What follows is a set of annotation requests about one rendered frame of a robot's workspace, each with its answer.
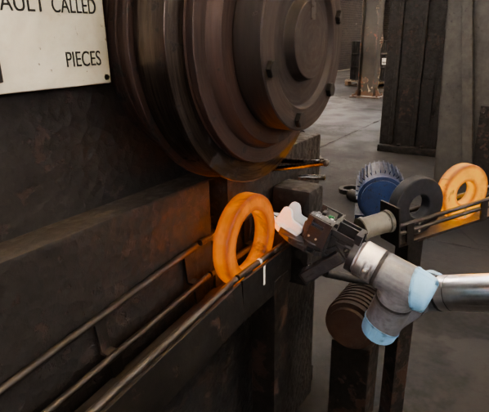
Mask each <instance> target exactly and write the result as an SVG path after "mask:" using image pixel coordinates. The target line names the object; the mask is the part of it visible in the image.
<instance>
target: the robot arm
mask: <svg viewBox="0 0 489 412"><path fill-rule="evenodd" d="M327 209H330V210H332V211H334V212H335V213H337V214H338V217H337V219H336V220H335V219H334V217H333V216H331V215H330V216H328V213H329V212H328V211H327ZM345 216H346V215H344V214H342V213H340V212H338V211H336V210H334V209H332V208H331V207H329V206H327V205H325V204H323V206H322V209H321V211H320V212H319V211H318V212H316V211H313V212H312V213H311V214H309V216H308V218H307V217H304V216H303V215H302V212H301V206H300V204H299V203H297V202H292V203H291V204H290V206H289V207H284V208H283V209H282V210H281V212H280V213H275V212H274V217H275V228H276V230H277V231H278V232H279V234H280V235H281V236H282V237H283V238H284V239H285V240H286V241H287V242H288V243H289V244H291V245H293V246H294V247H296V248H298V249H301V250H302V251H304V252H306V253H309V254H311V255H313V256H319V257H322V258H321V259H319V260H317V261H316V262H311V263H309V264H307V265H306V266H305V267H304V268H303V269H302V271H301V273H300V274H299V276H300V278H301V279H302V280H303V282H304V284H306V283H308V282H313V281H314V280H316V279H318V278H319V277H320V276H321V275H323V274H325V273H326V272H328V271H330V270H332V269H334V268H335V267H337V266H339V265H341V264H343V263H344V265H343V269H345V270H346V271H349V272H351V273H352V275H354V276H356V277H357V278H359V279H361V280H363V281H365V282H366V283H368V284H369V285H371V286H373V287H374V288H376V289H377V291H376V293H375V295H374V297H373V299H372V301H371V303H370V305H369V307H368V309H367V311H366V312H365V317H364V319H363V321H362V324H361V327H362V331H363V333H364V335H365V336H366V337H367V338H368V339H369V340H370V341H371V342H373V343H376V344H379V345H384V346H385V345H389V344H391V343H393V342H394V341H395V339H396V338H397V337H398V336H399V334H400V331H401V330H402V329H403V328H404V327H406V326H407V325H408V324H410V323H411V322H413V321H414V320H416V319H417V318H419V317H420V316H422V315H423V314H424V313H426V312H427V311H458V312H483V313H489V273H482V274H460V275H442V274H441V273H439V272H436V271H433V270H427V271H425V270H424V269H422V268H421V267H420V266H415V265H414V264H412V263H410V262H408V261H406V260H404V259H402V258H400V257H398V256H397V255H395V254H393V253H390V252H389V251H388V250H386V249H383V248H382V247H380V246H378V245H377V244H374V243H372V242H370V241H369V242H367V240H366V237H367V236H368V234H369V231H366V230H364V229H363V228H361V227H359V226H357V225H355V224H353V223H351V222H349V221H347V220H346V219H344V218H345ZM301 235H302V236H301Z"/></svg>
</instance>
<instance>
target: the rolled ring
mask: <svg viewBox="0 0 489 412"><path fill-rule="evenodd" d="M250 213H252V214H253V219H254V225H255V232H254V238H253V245H252V248H251V249H250V252H249V255H248V257H247V258H246V259H245V260H244V262H243V263H242V264H241V265H240V266H239V265H238V263H237V260H236V242H237V238H238V234H239V231H240V228H241V226H242V224H243V222H244V220H245V218H246V217H247V216H248V215H249V214H250ZM274 234H275V217H274V212H273V208H272V206H271V203H270V201H269V200H268V198H267V197H265V196H264V195H261V194H256V193H252V192H242V193H239V194H238V195H236V196H235V197H233V198H232V199H231V200H230V202H229V203H228V204H227V206H226V207H225V208H224V210H223V211H222V214H221V216H220V218H219V220H218V224H217V227H216V230H215V234H214V238H213V264H214V268H215V271H216V272H217V275H218V277H219V278H220V279H221V280H222V281H223V282H225V283H227V282H228V281H229V280H230V279H231V278H233V277H234V276H235V275H236V274H238V273H239V272H241V271H242V270H244V269H245V268H246V267H247V266H249V265H250V264H251V263H253V262H255V261H256V260H257V259H258V258H260V257H261V256H262V255H264V254H265V253H267V252H268V251H270V250H271V248H272V245H273V240H274Z"/></svg>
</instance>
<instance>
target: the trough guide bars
mask: <svg viewBox="0 0 489 412"><path fill-rule="evenodd" d="M487 189H488V190H489V185H488V186H487ZM464 194H465V192H464V193H460V194H458V195H456V198H457V199H458V198H460V199H461V198H462V197H463V196H464ZM486 196H489V191H488V192H487V194H486ZM488 201H489V197H486V198H483V199H479V200H476V201H473V202H470V203H467V204H462V205H460V206H456V207H454V208H449V209H446V210H443V211H441V212H437V213H433V214H430V215H427V216H424V217H419V218H416V219H414V220H411V221H408V222H403V223H401V228H403V227H405V228H406V229H405V230H402V231H401V235H404V234H406V245H410V244H413V243H414V231H417V230H421V229H424V228H426V227H429V226H433V225H437V224H439V223H442V222H446V221H450V220H452V219H455V218H458V217H463V216H465V215H468V214H470V213H475V212H478V211H480V215H479V218H480V219H481V221H480V222H482V221H486V219H487V209H488V208H489V203H488ZM478 204H481V205H480V206H478V207H476V208H471V209H469V210H465V211H463V212H460V213H455V214H452V215H450V216H447V217H442V218H439V219H437V220H434V221H431V222H426V223H424V224H420V225H418V226H415V224H416V223H420V222H424V221H427V220H430V219H433V218H435V217H440V216H443V215H446V214H448V213H453V212H456V211H459V210H462V209H465V208H469V207H473V206H475V205H478ZM419 207H420V205H419V206H416V207H413V208H410V213H412V212H415V211H418V210H419Z"/></svg>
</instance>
